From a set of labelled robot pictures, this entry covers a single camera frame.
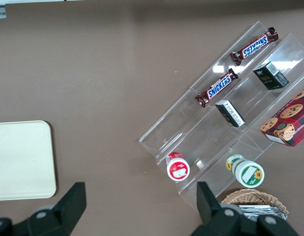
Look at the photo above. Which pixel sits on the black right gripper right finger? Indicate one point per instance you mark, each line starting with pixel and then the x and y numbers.
pixel 208 206

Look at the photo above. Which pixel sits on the Snickers chocolate bar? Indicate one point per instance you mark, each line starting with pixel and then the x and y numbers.
pixel 255 45
pixel 216 88

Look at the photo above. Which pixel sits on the clear acrylic stepped shelf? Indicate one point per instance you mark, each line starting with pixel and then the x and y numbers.
pixel 191 127

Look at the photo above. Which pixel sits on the small black carton box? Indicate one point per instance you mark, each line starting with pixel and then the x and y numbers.
pixel 270 76
pixel 230 113

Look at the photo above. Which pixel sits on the stacked aluminium foil containers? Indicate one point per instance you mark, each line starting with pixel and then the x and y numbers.
pixel 259 210

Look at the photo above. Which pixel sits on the light wicker basket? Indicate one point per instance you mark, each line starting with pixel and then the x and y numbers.
pixel 250 196

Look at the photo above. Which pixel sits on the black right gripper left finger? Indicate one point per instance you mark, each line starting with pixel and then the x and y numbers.
pixel 73 204

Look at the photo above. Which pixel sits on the red tartan cookie box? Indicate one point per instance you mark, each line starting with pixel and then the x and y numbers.
pixel 289 120

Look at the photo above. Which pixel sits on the green lid sunflower jar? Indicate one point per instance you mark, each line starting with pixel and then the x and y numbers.
pixel 248 173

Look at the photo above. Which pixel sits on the beige rectangular tray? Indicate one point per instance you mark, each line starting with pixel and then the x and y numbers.
pixel 21 159

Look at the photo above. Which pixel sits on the red lid white jar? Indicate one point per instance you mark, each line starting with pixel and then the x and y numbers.
pixel 178 169

